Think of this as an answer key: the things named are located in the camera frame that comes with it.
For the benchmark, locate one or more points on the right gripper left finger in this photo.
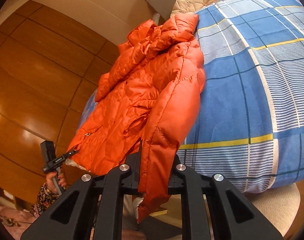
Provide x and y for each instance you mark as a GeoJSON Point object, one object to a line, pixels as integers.
{"type": "Point", "coordinates": [91, 208]}

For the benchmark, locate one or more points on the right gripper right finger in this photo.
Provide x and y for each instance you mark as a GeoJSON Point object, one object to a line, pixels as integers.
{"type": "Point", "coordinates": [213, 208]}

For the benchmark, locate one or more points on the orange quilted puffer jacket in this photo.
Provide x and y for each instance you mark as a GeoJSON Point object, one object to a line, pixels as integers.
{"type": "Point", "coordinates": [148, 101]}

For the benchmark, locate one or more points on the floral sleeve left forearm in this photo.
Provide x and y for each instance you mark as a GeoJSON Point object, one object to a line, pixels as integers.
{"type": "Point", "coordinates": [44, 200]}

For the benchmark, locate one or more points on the left hand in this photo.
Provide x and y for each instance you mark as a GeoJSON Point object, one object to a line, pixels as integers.
{"type": "Point", "coordinates": [50, 179]}

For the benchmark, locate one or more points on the blue plaid bed sheet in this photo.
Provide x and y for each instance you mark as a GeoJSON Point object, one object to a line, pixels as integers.
{"type": "Point", "coordinates": [250, 125]}

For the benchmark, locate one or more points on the wooden wardrobe panels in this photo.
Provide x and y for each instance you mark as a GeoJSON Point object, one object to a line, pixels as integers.
{"type": "Point", "coordinates": [50, 65]}

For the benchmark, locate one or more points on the beige quilted blanket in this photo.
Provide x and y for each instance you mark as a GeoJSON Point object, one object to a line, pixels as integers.
{"type": "Point", "coordinates": [186, 6]}

